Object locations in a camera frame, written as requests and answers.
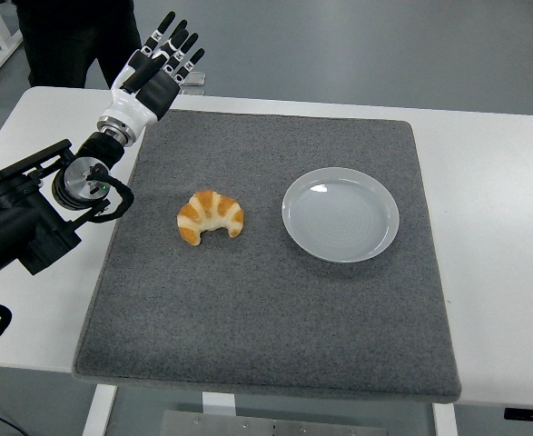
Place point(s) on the grey metal plate with screws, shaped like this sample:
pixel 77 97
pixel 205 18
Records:
pixel 270 424

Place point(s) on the golden croissant bread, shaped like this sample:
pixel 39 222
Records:
pixel 211 213

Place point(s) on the person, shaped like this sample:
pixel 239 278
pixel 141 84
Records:
pixel 66 41

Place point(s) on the small metal floor socket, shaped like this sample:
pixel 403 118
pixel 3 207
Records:
pixel 198 82

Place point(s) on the round grey plate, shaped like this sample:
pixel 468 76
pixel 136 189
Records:
pixel 338 218

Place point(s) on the white table leg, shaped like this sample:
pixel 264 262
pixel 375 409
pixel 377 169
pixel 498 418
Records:
pixel 100 409
pixel 218 402
pixel 445 420

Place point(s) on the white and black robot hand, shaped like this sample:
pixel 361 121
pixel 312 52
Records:
pixel 127 106

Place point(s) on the black table control panel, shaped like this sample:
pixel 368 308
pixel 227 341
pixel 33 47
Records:
pixel 529 414

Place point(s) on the grey felt mat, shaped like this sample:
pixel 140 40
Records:
pixel 257 309

